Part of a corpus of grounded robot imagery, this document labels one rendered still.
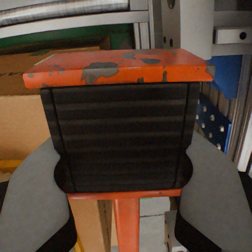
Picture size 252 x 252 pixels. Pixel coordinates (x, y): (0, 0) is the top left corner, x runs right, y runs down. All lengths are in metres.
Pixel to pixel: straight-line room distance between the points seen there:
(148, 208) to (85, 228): 1.58
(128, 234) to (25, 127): 0.20
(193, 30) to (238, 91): 0.18
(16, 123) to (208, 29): 0.27
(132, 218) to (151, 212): 1.91
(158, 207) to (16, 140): 1.80
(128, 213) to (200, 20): 0.18
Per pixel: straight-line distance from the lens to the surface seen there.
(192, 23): 0.20
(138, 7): 0.59
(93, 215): 0.42
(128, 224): 0.18
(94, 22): 0.58
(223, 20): 0.23
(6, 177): 0.29
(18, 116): 0.30
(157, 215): 2.13
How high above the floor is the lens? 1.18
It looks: 60 degrees down
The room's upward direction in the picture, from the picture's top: 177 degrees clockwise
